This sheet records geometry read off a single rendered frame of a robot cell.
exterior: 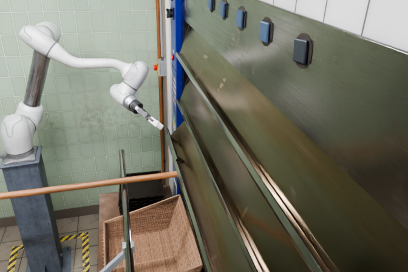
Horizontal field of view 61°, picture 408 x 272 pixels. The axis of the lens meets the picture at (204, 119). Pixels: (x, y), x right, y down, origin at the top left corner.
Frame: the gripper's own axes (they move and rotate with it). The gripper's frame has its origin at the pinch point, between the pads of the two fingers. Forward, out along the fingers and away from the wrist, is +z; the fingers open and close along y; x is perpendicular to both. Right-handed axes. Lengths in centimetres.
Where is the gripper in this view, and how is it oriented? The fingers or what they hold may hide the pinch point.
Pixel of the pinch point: (156, 123)
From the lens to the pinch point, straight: 197.2
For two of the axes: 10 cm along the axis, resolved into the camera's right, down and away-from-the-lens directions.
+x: -6.1, 7.9, -0.5
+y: 3.5, 3.3, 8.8
